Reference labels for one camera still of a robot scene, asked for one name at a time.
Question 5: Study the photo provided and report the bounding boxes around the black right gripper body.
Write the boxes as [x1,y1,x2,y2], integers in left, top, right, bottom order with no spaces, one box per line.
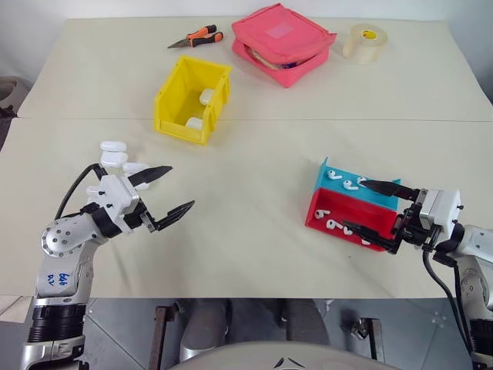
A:
[388,188,441,256]

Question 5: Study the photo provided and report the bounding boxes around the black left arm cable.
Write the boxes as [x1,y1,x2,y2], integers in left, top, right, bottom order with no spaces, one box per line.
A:
[55,163,109,221]

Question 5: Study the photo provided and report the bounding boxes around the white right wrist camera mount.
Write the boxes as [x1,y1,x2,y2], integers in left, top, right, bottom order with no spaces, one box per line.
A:
[419,188,462,233]

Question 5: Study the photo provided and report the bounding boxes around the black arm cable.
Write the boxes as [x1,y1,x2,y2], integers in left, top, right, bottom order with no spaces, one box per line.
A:
[55,163,109,221]
[421,244,477,355]

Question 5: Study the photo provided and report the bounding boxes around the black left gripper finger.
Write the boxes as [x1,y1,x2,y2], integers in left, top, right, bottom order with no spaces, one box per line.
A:
[128,165,173,191]
[153,200,196,233]

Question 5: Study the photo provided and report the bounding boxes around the yellow plastic bin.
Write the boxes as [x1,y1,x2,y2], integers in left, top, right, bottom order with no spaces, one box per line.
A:
[153,55,233,146]

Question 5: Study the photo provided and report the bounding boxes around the rusty metal frame bar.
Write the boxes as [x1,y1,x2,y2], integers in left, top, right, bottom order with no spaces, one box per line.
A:
[351,317,387,364]
[147,303,183,370]

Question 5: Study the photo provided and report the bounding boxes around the dark rounded shape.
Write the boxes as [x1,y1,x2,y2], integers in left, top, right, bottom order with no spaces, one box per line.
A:
[179,298,233,352]

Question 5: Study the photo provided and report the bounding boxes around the beige tape roll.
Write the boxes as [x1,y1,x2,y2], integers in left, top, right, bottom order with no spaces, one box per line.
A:
[343,22,389,66]

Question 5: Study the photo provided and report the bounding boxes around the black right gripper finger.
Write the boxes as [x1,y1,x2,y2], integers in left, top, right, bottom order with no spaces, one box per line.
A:
[341,220,401,254]
[361,179,421,202]

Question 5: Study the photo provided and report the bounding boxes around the blue plastic tray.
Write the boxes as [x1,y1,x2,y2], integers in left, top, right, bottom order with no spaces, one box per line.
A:
[314,156,403,211]

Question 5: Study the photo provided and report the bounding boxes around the red plastic tray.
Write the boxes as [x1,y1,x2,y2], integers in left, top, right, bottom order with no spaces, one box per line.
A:
[304,187,402,254]

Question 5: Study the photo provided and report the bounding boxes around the orange black pliers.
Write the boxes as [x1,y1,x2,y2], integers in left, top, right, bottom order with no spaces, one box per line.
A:
[166,24,225,50]

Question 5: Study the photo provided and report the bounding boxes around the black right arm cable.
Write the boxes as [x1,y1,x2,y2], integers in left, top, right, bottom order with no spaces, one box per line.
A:
[421,244,477,355]

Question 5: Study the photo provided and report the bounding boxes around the pink fabric zipper pouch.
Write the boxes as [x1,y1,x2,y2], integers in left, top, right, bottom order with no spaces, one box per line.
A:
[230,2,338,89]

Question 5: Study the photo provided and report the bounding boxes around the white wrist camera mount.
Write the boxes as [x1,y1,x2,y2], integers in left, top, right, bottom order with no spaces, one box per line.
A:
[87,175,140,234]
[419,188,462,233]

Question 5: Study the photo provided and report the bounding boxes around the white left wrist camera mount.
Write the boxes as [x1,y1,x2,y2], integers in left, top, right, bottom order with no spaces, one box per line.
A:
[87,175,140,234]

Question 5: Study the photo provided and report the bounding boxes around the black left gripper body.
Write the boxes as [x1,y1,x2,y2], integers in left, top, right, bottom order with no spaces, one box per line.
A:
[122,197,159,234]

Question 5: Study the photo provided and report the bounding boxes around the dark background object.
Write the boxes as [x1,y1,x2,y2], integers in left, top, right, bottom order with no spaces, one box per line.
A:
[0,103,20,152]

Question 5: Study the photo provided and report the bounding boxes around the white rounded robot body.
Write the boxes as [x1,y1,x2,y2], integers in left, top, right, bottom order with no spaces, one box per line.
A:
[169,338,404,370]

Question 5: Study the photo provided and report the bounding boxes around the grey rounded background object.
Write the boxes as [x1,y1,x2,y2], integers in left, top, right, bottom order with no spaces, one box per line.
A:
[0,75,34,113]

